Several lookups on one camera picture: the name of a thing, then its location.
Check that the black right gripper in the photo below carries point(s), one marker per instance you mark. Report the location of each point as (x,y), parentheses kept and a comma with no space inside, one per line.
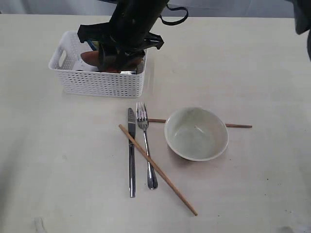
(128,30)

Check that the brown wooden plate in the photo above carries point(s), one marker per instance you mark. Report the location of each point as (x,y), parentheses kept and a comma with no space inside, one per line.
(91,58)

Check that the white perforated plastic basket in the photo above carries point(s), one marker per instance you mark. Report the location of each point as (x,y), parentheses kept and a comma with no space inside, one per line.
(79,78)

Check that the silver metal fork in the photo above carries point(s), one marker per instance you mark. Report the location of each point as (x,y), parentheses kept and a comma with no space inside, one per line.
(143,124)

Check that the silver table knife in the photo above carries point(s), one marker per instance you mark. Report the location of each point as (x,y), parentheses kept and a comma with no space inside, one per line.
(132,171)

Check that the white speckled ceramic bowl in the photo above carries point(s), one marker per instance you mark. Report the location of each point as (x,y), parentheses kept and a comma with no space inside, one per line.
(196,134)

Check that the wooden chopstick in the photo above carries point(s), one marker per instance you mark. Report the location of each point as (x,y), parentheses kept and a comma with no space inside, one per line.
(158,170)
(227,124)

